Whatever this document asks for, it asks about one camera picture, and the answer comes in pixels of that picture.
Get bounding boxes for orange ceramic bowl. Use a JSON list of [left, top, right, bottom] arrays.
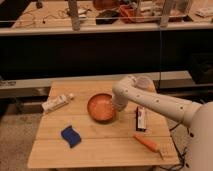
[[87, 93, 116, 122]]

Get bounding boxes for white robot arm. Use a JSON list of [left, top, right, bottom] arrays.
[[112, 75, 213, 171]]

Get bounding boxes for translucent plastic cup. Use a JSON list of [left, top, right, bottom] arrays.
[[135, 76, 151, 89]]

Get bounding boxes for white tube with cap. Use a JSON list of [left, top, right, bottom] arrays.
[[42, 93, 74, 113]]

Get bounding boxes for blue sponge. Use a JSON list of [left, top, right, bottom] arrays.
[[61, 126, 81, 148]]

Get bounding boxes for black object on bench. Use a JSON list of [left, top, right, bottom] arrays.
[[96, 10, 119, 25]]

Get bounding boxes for orange object on bench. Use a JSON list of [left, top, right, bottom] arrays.
[[119, 5, 139, 23]]

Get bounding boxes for orange handled tool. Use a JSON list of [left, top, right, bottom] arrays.
[[133, 134, 163, 157]]

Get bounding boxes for black floor cables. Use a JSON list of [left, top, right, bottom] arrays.
[[159, 121, 191, 171]]

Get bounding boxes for grey metal post left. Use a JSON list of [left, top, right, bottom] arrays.
[[68, 0, 80, 31]]

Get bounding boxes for grey metal post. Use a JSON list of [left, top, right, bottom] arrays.
[[68, 0, 80, 31], [159, 0, 174, 27]]

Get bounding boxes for grey metal post right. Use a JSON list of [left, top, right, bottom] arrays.
[[159, 0, 174, 27]]

